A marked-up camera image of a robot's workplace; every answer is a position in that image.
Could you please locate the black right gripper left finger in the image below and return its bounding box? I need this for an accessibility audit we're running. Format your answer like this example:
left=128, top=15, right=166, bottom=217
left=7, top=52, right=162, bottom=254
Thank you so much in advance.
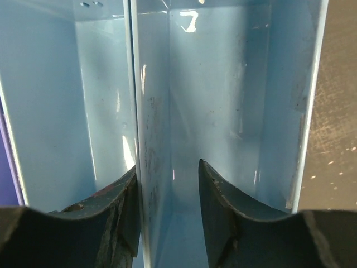
left=1, top=168, right=141, bottom=267

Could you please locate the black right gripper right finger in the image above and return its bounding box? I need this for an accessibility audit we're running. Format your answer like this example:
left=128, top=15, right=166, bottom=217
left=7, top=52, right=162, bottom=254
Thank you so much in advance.
left=199, top=160, right=356, bottom=267

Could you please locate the blue compartment organizer box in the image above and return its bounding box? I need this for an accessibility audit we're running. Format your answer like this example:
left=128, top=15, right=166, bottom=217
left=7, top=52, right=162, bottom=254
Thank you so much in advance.
left=1, top=1, right=328, bottom=267

